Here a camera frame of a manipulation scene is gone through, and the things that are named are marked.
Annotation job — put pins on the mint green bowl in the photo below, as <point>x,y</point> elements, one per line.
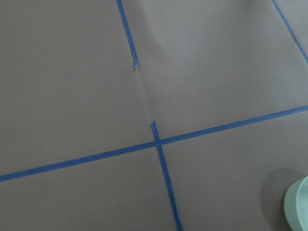
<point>295,205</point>

